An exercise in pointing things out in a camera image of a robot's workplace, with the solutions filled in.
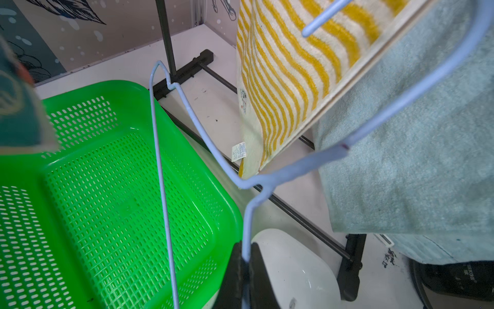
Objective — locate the light blue wire hanger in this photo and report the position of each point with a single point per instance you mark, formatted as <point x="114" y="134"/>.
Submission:
<point x="480" y="24"/>

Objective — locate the light blue towel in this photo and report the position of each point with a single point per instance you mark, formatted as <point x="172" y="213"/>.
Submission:
<point x="425" y="177"/>

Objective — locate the yellow striped towel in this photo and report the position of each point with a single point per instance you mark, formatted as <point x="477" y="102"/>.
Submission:
<point x="286" y="82"/>

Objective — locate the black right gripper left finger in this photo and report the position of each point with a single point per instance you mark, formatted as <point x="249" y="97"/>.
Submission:
<point x="230" y="294"/>

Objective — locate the teal patterned towel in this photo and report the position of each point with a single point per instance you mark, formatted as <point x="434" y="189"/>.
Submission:
<point x="25" y="128"/>

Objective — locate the green plastic basket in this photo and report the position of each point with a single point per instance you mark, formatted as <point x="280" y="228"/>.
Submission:
<point x="83" y="227"/>

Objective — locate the white rectangular tray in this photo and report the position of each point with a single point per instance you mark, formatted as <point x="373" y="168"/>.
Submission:
<point x="300" y="278"/>

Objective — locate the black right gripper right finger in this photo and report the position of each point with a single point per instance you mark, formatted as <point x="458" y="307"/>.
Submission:
<point x="261" y="293"/>

